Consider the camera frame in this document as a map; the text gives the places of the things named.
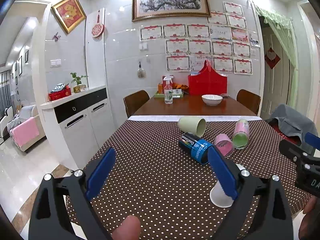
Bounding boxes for white paper cup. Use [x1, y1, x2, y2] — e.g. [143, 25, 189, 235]
[209, 168, 235, 208]

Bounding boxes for pink cup green inside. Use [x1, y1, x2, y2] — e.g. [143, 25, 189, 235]
[232, 119, 249, 150]

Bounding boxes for pink cup near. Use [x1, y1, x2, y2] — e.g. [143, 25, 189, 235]
[214, 133, 234, 157]

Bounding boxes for blue black printed cup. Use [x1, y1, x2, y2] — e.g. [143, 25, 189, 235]
[178, 132, 213, 165]

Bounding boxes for pale green plastic cup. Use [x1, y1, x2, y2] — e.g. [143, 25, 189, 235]
[178, 116, 206, 137]

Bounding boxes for person's right hand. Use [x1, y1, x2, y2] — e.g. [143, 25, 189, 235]
[298, 196, 319, 239]

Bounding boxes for person's left hand fingertip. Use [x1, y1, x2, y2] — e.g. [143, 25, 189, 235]
[112, 215, 141, 240]

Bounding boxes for grey jacket on chair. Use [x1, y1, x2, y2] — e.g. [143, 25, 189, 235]
[265, 104, 318, 156]

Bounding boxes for brown chair right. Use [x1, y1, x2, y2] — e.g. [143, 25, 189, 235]
[236, 89, 261, 115]

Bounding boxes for brown chair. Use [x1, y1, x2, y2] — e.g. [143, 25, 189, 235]
[123, 90, 150, 118]
[236, 89, 261, 115]

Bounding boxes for red diamond door decoration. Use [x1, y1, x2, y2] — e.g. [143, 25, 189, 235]
[265, 47, 280, 69]

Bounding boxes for sofa with pink blanket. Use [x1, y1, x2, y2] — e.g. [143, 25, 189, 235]
[7, 105, 46, 152]

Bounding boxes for white black sideboard cabinet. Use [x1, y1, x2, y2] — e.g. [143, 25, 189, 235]
[38, 86, 115, 171]

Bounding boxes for white ceramic bowl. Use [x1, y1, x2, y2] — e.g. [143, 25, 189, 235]
[202, 94, 223, 106]

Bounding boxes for green door curtain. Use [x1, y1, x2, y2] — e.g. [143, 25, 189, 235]
[254, 5, 298, 108]

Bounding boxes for red gift bag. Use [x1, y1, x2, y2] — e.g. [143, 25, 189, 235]
[188, 60, 227, 96]

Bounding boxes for brown polka dot tablecloth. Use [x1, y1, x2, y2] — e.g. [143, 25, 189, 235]
[91, 120, 310, 239]

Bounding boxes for red basket on cabinet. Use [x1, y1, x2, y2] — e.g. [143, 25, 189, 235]
[48, 83, 72, 101]

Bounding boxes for green tray with items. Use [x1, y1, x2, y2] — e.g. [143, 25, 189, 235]
[154, 75, 189, 98]

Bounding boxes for small potted plant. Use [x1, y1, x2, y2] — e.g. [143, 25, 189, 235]
[70, 72, 87, 93]

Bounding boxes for clear spray bottle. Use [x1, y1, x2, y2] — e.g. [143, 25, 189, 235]
[163, 76, 173, 105]

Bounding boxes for brown chair left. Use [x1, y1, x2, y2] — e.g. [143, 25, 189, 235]
[123, 90, 150, 118]

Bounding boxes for framed blossom painting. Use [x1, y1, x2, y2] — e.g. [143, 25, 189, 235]
[132, 0, 211, 22]

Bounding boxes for red paper fan ornament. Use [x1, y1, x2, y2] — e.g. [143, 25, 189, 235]
[91, 11, 104, 38]

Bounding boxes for gold framed red picture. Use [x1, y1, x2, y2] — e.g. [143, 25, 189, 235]
[51, 0, 87, 34]

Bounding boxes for wall certificates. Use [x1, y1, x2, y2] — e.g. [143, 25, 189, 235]
[139, 2, 260, 75]

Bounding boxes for white light switch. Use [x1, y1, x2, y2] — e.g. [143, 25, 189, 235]
[50, 59, 61, 68]

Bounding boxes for hanging brush on wall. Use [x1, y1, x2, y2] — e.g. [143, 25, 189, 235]
[137, 61, 146, 78]

